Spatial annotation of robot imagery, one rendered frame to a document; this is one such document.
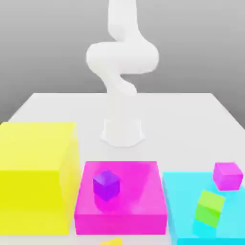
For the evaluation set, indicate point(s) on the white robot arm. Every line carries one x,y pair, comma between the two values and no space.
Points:
122,57

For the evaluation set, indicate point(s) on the small purple cube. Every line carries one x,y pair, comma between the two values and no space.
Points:
106,186

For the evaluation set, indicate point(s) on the small pink cube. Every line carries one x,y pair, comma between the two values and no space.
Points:
227,178

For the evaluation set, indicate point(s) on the small yellow cube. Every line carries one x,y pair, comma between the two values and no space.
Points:
113,242

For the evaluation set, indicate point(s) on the small green cube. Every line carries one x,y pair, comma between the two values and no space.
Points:
209,208

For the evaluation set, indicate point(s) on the large magenta box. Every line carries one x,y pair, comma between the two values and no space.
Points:
137,191

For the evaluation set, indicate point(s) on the large cyan box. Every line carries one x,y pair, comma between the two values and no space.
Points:
183,210

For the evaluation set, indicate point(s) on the large yellow box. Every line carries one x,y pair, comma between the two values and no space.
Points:
34,191

